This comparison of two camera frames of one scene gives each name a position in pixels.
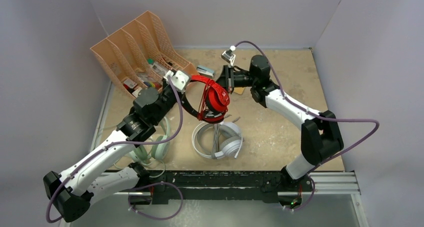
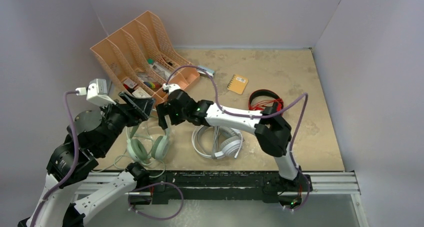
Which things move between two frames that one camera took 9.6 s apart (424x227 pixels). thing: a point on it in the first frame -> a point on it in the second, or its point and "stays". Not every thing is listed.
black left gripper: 165,84 -> 141,108
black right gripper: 227,79 -> 164,109
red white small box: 129,84 stays
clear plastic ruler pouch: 161,69 stays
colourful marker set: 155,84 stays
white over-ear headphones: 231,140 stays
